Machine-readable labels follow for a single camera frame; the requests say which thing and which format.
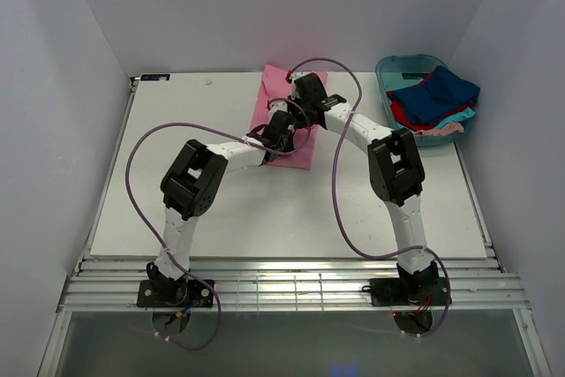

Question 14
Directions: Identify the pink t shirt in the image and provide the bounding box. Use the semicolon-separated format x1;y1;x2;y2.
250;64;319;170

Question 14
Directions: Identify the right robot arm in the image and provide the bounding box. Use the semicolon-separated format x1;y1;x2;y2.
286;72;439;306

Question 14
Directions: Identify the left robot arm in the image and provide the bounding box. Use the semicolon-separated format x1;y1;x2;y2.
147;101;296;306

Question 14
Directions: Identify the teal plastic laundry basket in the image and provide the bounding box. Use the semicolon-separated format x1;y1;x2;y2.
375;55;480;147

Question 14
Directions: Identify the dark blue t shirt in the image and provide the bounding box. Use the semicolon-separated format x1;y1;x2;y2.
386;65;481;125

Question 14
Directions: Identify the blue label sticker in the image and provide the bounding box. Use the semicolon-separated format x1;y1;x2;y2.
139;73;170;81

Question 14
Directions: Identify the light pink garment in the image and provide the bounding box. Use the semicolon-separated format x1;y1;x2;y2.
414;123;464;137

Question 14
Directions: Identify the turquoise garment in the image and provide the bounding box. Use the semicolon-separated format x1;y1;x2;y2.
435;107;476;129

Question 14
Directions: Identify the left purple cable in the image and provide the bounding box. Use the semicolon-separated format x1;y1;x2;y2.
124;97;312;351

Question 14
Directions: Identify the purple cable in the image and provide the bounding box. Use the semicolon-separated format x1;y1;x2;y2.
124;97;312;351
285;57;453;339

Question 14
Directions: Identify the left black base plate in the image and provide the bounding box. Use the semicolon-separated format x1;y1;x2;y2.
136;279;214;309

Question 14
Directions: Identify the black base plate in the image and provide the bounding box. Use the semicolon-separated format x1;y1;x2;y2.
136;279;214;309
361;277;451;306

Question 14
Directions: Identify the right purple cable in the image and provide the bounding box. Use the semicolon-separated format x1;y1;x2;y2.
285;57;453;339

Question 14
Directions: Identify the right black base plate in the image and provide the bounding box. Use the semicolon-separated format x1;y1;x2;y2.
361;277;451;306

